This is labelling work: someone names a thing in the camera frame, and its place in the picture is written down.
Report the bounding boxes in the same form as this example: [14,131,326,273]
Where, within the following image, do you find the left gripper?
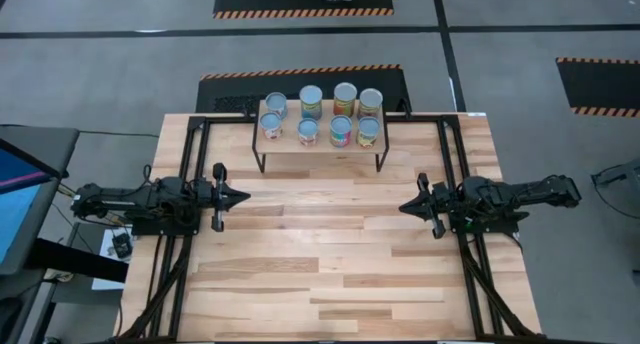
[192,162,252,234]

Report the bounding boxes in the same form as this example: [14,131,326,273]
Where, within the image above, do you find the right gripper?
[398,171,459,241]

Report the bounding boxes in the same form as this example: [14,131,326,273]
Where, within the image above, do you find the Saucy O's can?
[258,111,284,140]

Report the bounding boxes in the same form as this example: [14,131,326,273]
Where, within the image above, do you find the yellow green labelled can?
[355,116,381,149]

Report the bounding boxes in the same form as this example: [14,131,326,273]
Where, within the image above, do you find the small white carrot can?
[296,117,321,147]

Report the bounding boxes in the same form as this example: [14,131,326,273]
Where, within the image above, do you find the small grey-blue can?
[264,91,289,120]

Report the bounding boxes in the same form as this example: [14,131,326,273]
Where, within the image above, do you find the blue Tomatoes can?
[329,114,354,149]

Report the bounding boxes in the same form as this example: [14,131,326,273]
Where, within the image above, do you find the teal Cherries can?
[298,84,324,121]

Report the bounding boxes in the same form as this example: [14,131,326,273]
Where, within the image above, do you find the orange apple can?
[332,81,359,118]

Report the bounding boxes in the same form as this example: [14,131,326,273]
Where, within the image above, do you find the wooden shelf with black legs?
[251,98,391,174]

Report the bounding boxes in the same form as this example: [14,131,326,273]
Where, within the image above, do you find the black hazard-striped floor mat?
[195,63,412,116]
[554,57,640,119]
[213,0,395,20]

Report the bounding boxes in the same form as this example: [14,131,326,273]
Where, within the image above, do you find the small black device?
[112,232,134,259]

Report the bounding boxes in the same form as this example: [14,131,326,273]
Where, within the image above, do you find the white paper sheet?
[92,224,134,291]

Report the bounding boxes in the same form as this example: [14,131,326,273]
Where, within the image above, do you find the black monitor stand beam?
[27,237,130,284]

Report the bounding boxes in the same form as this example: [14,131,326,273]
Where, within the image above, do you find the monitor with blue screen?
[0,126,80,276]

